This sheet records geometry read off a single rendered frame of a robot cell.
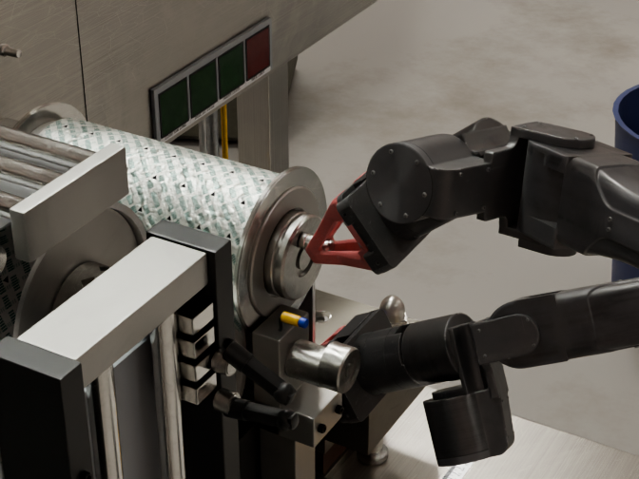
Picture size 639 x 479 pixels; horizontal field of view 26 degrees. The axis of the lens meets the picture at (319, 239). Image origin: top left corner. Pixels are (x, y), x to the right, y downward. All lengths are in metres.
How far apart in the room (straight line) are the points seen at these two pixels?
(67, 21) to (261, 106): 0.76
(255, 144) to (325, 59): 2.54
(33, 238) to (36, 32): 0.56
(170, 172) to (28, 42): 0.26
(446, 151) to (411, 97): 3.46
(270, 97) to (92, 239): 1.19
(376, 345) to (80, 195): 0.44
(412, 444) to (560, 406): 1.59
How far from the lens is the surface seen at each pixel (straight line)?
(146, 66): 1.53
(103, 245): 0.96
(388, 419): 1.41
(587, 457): 1.53
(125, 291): 0.78
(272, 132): 2.14
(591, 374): 3.19
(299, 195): 1.16
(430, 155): 0.95
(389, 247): 1.05
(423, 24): 4.99
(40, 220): 0.84
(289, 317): 1.12
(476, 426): 1.20
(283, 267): 1.13
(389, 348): 1.22
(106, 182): 0.88
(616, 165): 0.94
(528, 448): 1.53
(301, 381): 1.20
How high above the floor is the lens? 1.86
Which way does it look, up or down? 31 degrees down
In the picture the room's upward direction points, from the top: straight up
